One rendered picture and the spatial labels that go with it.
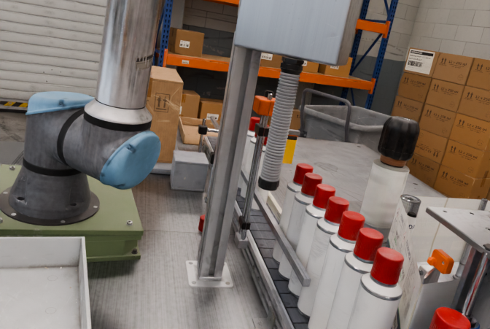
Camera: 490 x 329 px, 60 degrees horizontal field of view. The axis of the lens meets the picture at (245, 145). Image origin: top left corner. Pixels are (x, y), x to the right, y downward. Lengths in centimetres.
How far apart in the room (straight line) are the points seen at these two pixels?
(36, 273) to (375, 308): 45
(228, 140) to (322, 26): 26
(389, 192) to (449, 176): 331
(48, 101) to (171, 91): 59
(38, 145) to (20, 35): 424
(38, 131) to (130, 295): 34
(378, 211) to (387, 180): 8
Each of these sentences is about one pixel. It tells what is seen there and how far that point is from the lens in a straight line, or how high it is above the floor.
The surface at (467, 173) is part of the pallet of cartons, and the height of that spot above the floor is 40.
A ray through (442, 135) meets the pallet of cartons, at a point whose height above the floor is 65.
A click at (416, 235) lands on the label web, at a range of 94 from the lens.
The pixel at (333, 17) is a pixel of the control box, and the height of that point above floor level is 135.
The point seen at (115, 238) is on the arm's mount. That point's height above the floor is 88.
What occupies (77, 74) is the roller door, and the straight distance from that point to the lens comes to 511.
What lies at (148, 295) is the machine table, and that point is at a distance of 83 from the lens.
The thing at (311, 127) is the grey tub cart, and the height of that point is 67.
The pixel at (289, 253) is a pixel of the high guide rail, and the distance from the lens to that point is 76.
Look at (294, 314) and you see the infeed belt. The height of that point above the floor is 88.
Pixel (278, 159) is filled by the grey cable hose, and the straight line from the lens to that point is 67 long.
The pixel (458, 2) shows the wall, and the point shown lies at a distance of 661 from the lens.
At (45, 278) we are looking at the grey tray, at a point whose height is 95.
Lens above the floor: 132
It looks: 16 degrees down
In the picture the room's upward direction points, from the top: 10 degrees clockwise
